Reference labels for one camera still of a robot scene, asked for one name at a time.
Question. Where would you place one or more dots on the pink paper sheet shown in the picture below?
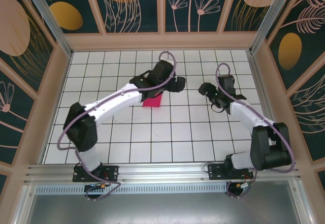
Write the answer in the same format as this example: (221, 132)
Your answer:
(152, 103)

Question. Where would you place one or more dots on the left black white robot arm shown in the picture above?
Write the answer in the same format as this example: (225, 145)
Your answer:
(114, 99)

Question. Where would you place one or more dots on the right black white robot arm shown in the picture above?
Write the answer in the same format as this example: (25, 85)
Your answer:
(269, 147)

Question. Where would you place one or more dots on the grey metal panel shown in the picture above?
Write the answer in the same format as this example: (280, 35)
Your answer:
(162, 208)

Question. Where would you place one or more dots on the aluminium side rail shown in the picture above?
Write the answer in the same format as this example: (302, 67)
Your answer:
(264, 107)

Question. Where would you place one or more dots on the aluminium frame post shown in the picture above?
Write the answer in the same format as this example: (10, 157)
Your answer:
(48, 18)
(269, 18)

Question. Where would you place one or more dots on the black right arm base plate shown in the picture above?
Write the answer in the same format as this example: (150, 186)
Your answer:
(215, 172)

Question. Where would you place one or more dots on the aluminium mounting rail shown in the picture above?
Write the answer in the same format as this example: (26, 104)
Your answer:
(162, 170)

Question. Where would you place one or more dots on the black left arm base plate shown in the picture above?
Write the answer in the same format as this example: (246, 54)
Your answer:
(111, 173)

